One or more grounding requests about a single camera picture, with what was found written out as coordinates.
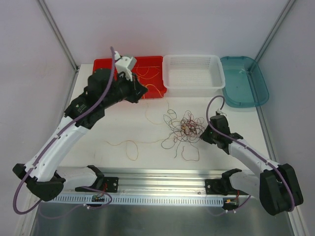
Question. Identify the aluminium frame post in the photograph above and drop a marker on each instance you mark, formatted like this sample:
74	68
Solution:
275	28
57	33

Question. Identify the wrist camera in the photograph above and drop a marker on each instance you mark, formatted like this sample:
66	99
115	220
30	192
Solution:
220	112
124	63

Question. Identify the right aluminium frame post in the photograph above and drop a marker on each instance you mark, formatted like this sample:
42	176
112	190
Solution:
275	28

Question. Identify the teal transparent plastic tray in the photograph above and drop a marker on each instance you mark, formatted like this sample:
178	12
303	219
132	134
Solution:
245	86

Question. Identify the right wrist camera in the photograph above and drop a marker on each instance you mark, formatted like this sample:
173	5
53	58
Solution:
220	112

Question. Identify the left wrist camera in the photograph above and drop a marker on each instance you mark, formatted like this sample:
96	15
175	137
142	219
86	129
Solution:
124	63

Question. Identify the white slotted cable duct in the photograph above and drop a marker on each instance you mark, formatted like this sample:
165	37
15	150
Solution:
139	200

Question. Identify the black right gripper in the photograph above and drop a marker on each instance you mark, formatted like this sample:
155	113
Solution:
208	137

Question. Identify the left aluminium frame post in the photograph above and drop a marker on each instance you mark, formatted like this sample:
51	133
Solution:
57	33

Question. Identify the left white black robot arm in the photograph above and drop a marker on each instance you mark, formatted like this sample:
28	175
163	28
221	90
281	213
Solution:
43	175

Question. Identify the aluminium extrusion rail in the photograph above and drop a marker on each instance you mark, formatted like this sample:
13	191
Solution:
157	182

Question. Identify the red plastic tray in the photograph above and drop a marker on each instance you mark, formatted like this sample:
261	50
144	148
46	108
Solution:
147	69

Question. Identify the white perforated plastic basket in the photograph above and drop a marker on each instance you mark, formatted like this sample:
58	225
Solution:
192	75

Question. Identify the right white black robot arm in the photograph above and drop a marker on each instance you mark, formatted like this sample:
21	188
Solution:
275	185

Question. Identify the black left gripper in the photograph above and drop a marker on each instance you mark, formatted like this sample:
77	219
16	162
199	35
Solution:
133	89

